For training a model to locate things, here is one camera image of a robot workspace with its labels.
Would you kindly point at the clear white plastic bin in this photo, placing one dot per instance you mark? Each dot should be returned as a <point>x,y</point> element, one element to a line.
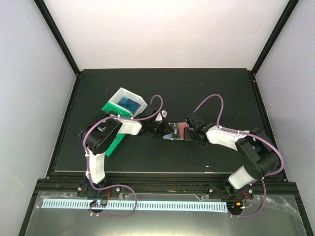
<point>122,92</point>

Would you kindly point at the right black frame post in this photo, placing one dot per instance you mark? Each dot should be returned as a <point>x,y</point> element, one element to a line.
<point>279,26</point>

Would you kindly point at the clear acrylic sheet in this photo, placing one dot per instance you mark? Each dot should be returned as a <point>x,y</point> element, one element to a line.
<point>265,216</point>

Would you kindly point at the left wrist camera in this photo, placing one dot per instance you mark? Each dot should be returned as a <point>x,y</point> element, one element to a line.
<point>161,116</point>

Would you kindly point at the green plastic bin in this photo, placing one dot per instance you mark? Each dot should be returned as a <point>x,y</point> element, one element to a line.
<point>113,145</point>
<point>113,108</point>

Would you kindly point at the blue cards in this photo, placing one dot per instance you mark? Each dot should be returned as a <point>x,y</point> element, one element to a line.
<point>129,104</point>

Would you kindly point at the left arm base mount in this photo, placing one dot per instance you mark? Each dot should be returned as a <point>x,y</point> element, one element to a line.
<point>98,190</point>

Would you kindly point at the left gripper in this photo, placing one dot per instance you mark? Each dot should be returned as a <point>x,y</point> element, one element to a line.
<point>163,133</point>

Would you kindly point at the white slotted cable duct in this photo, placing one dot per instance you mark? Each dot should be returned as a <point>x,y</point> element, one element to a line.
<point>138,205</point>

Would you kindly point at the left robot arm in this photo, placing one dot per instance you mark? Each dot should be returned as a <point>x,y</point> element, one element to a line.
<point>121,125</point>

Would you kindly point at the left black frame post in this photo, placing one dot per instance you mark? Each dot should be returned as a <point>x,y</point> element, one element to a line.
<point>42,7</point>

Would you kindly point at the red credit card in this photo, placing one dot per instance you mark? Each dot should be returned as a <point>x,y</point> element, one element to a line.
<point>181,130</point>

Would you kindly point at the left small circuit board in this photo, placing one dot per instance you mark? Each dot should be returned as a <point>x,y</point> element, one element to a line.
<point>98,203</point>

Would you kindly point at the right small circuit board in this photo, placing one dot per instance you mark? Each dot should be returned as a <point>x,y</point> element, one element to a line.
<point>236,205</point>

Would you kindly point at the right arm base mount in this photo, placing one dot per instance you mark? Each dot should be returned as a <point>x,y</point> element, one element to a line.
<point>225,191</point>

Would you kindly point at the black VIP card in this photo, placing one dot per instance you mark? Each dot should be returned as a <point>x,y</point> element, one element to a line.
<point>175,135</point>

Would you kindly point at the black frame post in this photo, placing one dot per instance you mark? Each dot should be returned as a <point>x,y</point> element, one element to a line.
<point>279,26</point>
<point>42,7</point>

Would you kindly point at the black aluminium front rail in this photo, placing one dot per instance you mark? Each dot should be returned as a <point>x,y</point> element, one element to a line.
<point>139,182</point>

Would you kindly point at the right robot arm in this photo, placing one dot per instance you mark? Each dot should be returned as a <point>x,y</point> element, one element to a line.
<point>259,157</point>

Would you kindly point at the small circuit board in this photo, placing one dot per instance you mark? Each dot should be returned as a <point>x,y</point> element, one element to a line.
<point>98,203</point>
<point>236,205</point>

